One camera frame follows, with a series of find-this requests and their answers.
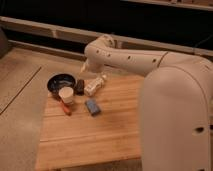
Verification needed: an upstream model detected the white plastic bottle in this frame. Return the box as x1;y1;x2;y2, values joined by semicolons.
84;75;107;96

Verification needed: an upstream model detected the wooden shelf rail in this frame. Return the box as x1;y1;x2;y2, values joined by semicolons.
0;16;213;57

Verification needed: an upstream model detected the white paper cup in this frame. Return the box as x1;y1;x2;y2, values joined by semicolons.
59;87;74;104

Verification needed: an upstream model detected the dark ceramic bowl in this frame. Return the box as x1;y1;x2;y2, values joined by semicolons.
47;73;76;93

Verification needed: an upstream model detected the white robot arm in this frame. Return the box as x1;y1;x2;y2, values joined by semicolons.
83;35;213;171

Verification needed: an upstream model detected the dark brown small object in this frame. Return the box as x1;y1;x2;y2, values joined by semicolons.
75;79;84;95

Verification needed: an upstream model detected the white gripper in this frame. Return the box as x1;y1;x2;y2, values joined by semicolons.
80;59;100;73

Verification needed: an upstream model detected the blue sponge block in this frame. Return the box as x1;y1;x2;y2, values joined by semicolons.
85;99;101;116

